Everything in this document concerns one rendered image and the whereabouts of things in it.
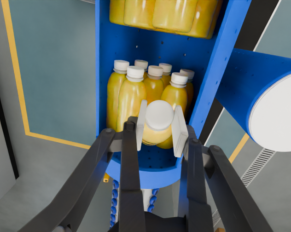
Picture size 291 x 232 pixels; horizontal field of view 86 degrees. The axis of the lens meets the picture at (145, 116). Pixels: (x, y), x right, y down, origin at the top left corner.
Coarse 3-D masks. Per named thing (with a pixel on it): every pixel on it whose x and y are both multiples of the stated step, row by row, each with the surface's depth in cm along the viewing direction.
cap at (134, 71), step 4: (128, 68) 34; (132, 68) 34; (136, 68) 35; (140, 68) 36; (128, 72) 35; (132, 72) 34; (136, 72) 34; (140, 72) 34; (132, 76) 34; (136, 76) 34; (140, 76) 35
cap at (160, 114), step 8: (152, 104) 21; (160, 104) 21; (168, 104) 21; (152, 112) 21; (160, 112) 21; (168, 112) 21; (152, 120) 20; (160, 120) 20; (168, 120) 20; (160, 128) 21
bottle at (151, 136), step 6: (138, 114) 25; (144, 126) 23; (150, 126) 22; (168, 126) 22; (144, 132) 24; (150, 132) 23; (156, 132) 23; (162, 132) 23; (168, 132) 24; (144, 138) 26; (150, 138) 24; (156, 138) 24; (162, 138) 24; (168, 138) 26; (144, 144) 38; (150, 144) 31; (156, 144) 31
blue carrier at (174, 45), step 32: (96, 0) 28; (224, 0) 35; (96, 32) 30; (128, 32) 43; (160, 32) 45; (224, 32) 23; (96, 64) 33; (192, 64) 45; (224, 64) 28; (96, 96) 37; (96, 128) 41; (160, 160) 45
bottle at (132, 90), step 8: (128, 80) 36; (136, 80) 35; (120, 88) 37; (128, 88) 35; (136, 88) 35; (144, 88) 36; (120, 96) 36; (128, 96) 35; (136, 96) 35; (144, 96) 37; (120, 104) 37; (128, 104) 36; (136, 104) 36; (120, 112) 38; (128, 112) 37; (136, 112) 37; (120, 120) 39; (120, 128) 40
